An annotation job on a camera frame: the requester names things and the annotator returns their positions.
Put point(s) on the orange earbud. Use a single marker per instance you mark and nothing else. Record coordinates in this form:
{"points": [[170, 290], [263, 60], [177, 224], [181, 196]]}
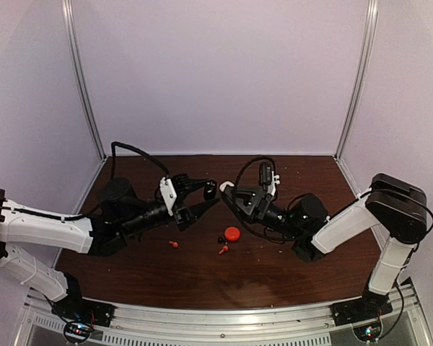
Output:
{"points": [[224, 249], [174, 244]]}

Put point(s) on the red round charging case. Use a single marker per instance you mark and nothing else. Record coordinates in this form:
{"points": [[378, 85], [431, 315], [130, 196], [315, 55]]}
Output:
{"points": [[232, 234]]}

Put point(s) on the white charging case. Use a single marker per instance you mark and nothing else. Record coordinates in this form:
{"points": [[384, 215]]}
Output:
{"points": [[226, 184]]}

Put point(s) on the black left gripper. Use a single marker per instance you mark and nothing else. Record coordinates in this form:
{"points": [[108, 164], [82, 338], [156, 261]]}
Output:
{"points": [[184, 185]]}

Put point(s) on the black charging case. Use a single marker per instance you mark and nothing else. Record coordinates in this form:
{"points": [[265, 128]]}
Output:
{"points": [[210, 190]]}

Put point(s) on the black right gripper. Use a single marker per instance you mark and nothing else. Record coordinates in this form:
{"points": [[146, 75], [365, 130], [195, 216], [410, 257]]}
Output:
{"points": [[255, 205]]}

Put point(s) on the aluminium front rail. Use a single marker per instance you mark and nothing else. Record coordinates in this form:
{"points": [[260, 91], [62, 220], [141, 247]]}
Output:
{"points": [[311, 324]]}

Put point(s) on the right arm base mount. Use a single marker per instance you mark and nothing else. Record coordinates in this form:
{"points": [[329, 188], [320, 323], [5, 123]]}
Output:
{"points": [[364, 314]]}

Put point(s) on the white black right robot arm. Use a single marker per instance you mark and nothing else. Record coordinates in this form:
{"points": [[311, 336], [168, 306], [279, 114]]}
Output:
{"points": [[395, 205]]}

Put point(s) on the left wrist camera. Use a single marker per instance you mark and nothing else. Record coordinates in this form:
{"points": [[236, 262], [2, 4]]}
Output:
{"points": [[170, 188]]}

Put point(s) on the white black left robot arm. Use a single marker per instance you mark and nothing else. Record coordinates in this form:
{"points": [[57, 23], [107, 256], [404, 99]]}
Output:
{"points": [[118, 216]]}

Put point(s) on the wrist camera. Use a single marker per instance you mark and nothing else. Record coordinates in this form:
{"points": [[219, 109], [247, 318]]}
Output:
{"points": [[170, 188], [268, 179]]}

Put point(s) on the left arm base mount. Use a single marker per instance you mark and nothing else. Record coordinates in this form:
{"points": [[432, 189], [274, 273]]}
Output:
{"points": [[80, 317]]}

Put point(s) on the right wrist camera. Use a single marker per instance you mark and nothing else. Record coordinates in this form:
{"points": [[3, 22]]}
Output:
{"points": [[268, 179]]}

